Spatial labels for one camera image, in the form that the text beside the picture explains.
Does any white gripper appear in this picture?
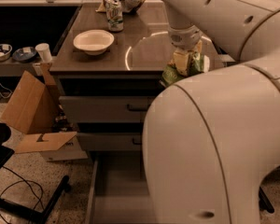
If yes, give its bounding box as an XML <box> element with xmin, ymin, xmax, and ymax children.
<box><xmin>168</xmin><ymin>25</ymin><xmax>203</xmax><ymax>77</ymax></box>

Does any green jalapeno chip bag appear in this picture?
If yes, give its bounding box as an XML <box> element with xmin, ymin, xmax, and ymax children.
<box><xmin>161</xmin><ymin>51</ymin><xmax>210</xmax><ymax>87</ymax></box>

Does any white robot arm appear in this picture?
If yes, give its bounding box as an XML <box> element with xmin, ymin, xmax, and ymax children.
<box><xmin>143</xmin><ymin>0</ymin><xmax>280</xmax><ymax>224</ymax></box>

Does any grey drawer cabinet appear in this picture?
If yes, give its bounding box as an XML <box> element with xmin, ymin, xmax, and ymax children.
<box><xmin>50</xmin><ymin>1</ymin><xmax>174</xmax><ymax>140</ymax></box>

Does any top grey drawer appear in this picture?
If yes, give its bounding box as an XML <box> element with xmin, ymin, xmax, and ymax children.
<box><xmin>60</xmin><ymin>96</ymin><xmax>153</xmax><ymax>123</ymax></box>

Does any grey drawer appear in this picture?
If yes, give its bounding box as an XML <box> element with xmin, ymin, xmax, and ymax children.
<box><xmin>60</xmin><ymin>96</ymin><xmax>153</xmax><ymax>123</ymax></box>
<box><xmin>77</xmin><ymin>133</ymin><xmax>142</xmax><ymax>151</ymax></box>
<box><xmin>85</xmin><ymin>151</ymin><xmax>156</xmax><ymax>224</ymax></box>

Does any middle grey drawer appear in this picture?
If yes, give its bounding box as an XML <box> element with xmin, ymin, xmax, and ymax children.
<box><xmin>77</xmin><ymin>133</ymin><xmax>142</xmax><ymax>151</ymax></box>

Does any bottom grey drawer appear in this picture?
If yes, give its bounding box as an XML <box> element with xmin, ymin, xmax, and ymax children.
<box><xmin>85</xmin><ymin>151</ymin><xmax>156</xmax><ymax>224</ymax></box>

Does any green white soda can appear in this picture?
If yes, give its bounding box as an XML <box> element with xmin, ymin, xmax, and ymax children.
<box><xmin>105</xmin><ymin>0</ymin><xmax>123</xmax><ymax>32</ymax></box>

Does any white paper cup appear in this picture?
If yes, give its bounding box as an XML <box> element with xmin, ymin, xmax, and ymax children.
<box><xmin>35</xmin><ymin>43</ymin><xmax>52</xmax><ymax>63</ymax></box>

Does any white cardboard box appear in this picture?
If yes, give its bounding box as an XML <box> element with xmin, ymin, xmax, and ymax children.
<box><xmin>40</xmin><ymin>137</ymin><xmax>88</xmax><ymax>161</ymax></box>

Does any open cardboard box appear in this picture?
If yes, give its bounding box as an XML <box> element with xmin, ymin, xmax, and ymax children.
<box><xmin>0</xmin><ymin>63</ymin><xmax>78</xmax><ymax>155</ymax></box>

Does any blue bowl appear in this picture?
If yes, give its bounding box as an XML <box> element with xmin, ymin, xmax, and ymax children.
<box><xmin>12</xmin><ymin>47</ymin><xmax>37</xmax><ymax>63</ymax></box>

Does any black stand leg right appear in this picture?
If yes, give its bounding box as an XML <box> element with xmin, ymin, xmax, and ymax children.
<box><xmin>259</xmin><ymin>189</ymin><xmax>274</xmax><ymax>214</ymax></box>

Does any black stand leg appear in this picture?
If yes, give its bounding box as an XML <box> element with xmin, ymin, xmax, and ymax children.
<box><xmin>0</xmin><ymin>175</ymin><xmax>71</xmax><ymax>224</ymax></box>
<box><xmin>259</xmin><ymin>189</ymin><xmax>274</xmax><ymax>214</ymax></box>

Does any grey side shelf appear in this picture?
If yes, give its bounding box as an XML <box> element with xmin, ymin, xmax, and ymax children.
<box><xmin>0</xmin><ymin>57</ymin><xmax>43</xmax><ymax>77</ymax></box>

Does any white patterned bowl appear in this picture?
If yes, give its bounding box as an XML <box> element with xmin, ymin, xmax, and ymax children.
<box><xmin>0</xmin><ymin>44</ymin><xmax>12</xmax><ymax>62</ymax></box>

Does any black stand leg left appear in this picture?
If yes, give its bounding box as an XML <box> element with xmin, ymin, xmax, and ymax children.
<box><xmin>0</xmin><ymin>175</ymin><xmax>71</xmax><ymax>224</ymax></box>

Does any black cable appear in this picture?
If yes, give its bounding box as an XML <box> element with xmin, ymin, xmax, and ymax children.
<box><xmin>0</xmin><ymin>165</ymin><xmax>45</xmax><ymax>224</ymax></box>

